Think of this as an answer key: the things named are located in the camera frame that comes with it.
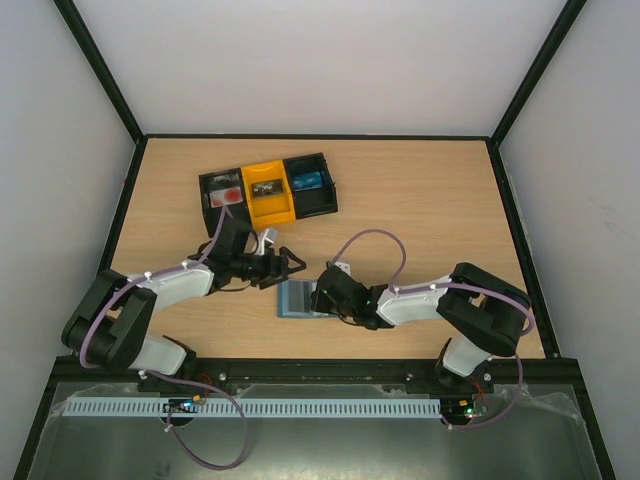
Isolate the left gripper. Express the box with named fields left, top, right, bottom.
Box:
left=231, top=246, right=306, bottom=290

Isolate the teal card holder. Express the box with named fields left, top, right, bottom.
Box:
left=277, top=279, right=336, bottom=319

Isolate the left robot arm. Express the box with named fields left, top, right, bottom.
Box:
left=61, top=219, right=306, bottom=375

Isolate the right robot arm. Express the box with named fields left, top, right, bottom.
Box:
left=311, top=262, right=535, bottom=392

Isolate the black card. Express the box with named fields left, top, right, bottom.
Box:
left=251, top=179, right=284, bottom=198

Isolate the red white card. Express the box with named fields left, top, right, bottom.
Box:
left=206, top=186, right=244, bottom=208

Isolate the blue card in bin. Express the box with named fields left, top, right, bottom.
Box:
left=291, top=171, right=325, bottom=192

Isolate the yellow bin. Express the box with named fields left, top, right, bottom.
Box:
left=241, top=160, right=296, bottom=230

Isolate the right black bin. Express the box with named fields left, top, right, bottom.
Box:
left=283, top=152, right=338, bottom=220

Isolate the black bin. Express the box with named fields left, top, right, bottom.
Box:
left=283, top=152, right=338, bottom=220
left=199, top=168, right=252, bottom=237

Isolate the left black bin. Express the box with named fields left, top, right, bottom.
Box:
left=199, top=168, right=252, bottom=237

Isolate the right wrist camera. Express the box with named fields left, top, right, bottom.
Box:
left=326, top=261, right=351, bottom=275

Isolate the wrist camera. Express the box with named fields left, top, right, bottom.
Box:
left=254, top=227, right=278, bottom=256
left=326, top=261, right=351, bottom=275

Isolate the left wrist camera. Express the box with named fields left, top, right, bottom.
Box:
left=254, top=227, right=278, bottom=256

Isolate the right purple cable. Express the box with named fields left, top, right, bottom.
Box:
left=337, top=229, right=537, bottom=346

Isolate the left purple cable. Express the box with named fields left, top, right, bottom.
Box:
left=79, top=208, right=234, bottom=369

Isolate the blue slotted cable duct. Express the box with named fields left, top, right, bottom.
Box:
left=62, top=397, right=441, bottom=419

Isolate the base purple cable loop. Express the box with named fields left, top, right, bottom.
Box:
left=162, top=382, right=255, bottom=470

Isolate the black cage frame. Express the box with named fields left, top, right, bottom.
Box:
left=14, top=1, right=615, bottom=479

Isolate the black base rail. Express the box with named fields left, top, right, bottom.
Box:
left=47, top=356, right=586, bottom=398

